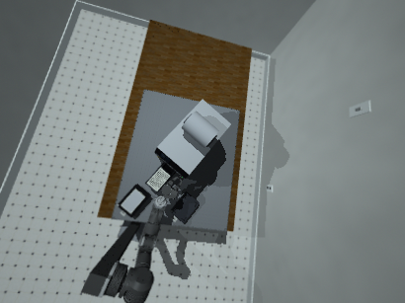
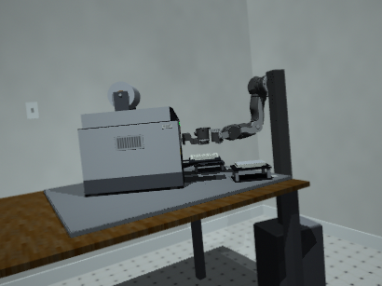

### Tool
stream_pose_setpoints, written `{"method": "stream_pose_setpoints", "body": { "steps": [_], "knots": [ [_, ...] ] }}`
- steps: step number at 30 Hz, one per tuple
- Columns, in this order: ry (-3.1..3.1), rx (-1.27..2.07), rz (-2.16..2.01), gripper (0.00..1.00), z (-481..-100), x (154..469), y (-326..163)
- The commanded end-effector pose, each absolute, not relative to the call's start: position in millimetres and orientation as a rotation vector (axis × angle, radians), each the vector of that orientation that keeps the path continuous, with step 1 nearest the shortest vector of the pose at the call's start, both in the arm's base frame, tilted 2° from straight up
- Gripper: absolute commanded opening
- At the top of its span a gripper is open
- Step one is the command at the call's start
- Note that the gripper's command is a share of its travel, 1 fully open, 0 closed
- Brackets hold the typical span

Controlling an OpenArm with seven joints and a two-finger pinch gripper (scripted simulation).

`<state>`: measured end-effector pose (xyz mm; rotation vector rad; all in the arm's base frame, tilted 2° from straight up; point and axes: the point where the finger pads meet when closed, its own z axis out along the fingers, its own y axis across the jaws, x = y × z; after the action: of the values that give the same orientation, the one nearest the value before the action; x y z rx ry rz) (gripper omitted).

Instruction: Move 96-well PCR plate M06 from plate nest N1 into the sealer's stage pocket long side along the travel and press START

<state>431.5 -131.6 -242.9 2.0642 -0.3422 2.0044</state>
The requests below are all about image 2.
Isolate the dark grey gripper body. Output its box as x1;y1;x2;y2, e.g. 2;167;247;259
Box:
194;128;220;144

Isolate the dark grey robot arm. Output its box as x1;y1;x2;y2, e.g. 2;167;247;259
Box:
211;75;268;144

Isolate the grey cylinder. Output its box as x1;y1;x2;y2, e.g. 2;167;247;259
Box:
107;81;141;109

